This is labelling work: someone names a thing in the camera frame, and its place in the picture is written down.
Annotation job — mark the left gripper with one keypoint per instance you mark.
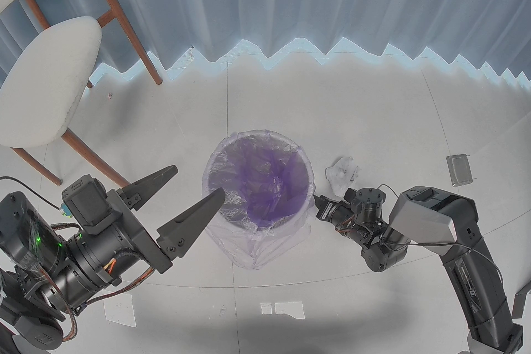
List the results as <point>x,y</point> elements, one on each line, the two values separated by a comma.
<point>103,257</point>

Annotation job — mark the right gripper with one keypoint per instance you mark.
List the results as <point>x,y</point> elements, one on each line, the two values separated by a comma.
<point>336,213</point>

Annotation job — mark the white plastic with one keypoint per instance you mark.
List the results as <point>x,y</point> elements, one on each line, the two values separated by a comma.
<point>342,176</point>

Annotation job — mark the purple plastic bag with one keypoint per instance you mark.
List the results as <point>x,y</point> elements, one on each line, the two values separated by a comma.
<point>265,194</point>

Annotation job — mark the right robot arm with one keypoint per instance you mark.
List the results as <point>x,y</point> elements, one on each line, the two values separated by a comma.
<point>431,215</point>

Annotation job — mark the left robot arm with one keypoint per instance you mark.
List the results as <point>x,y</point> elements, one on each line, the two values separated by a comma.
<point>25,228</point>

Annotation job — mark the white trash bin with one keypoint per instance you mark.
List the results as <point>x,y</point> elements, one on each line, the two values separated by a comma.
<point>213,203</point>

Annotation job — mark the white wooden chair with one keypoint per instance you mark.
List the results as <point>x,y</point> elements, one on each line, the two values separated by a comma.
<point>49,87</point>

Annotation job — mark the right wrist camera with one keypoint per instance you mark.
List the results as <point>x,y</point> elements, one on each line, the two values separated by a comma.
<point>349,195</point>

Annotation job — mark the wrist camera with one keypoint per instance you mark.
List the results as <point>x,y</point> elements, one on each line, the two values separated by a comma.
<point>349,195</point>
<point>85,199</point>

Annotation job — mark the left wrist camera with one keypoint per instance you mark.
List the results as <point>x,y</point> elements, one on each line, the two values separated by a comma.
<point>85,199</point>

